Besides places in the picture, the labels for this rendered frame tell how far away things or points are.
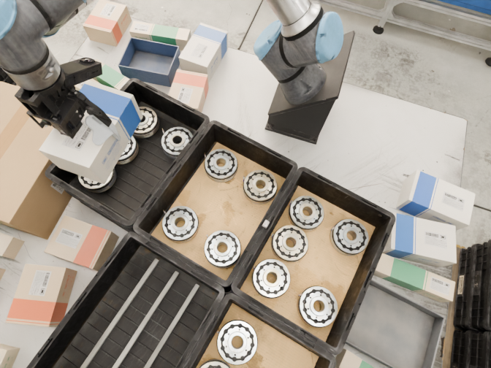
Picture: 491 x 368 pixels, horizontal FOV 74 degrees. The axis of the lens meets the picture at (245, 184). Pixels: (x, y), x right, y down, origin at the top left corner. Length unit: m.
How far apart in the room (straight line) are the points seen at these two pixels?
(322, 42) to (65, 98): 0.60
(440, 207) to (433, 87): 1.54
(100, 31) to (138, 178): 0.72
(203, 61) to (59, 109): 0.75
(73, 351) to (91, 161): 0.51
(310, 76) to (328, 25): 0.21
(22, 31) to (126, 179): 0.59
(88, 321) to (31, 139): 0.56
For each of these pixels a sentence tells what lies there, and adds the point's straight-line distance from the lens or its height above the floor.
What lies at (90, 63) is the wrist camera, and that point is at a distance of 0.76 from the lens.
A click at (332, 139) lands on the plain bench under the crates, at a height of 0.70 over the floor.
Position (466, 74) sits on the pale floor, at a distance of 2.89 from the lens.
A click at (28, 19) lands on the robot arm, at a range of 0.59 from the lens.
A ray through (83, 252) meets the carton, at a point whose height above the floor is 0.77.
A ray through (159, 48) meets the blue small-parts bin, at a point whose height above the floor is 0.74.
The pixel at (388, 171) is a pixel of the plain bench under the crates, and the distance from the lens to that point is 1.31.
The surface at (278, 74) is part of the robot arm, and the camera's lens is 1.06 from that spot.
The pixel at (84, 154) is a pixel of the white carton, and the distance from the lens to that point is 0.77.
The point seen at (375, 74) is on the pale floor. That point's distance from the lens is 2.56.
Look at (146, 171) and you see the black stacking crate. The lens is 1.07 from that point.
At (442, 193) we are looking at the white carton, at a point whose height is 0.79.
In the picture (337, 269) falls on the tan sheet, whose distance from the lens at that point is 0.99.
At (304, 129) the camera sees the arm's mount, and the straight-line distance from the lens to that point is 1.21.
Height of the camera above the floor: 1.77
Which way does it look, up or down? 68 degrees down
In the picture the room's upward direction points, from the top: 6 degrees clockwise
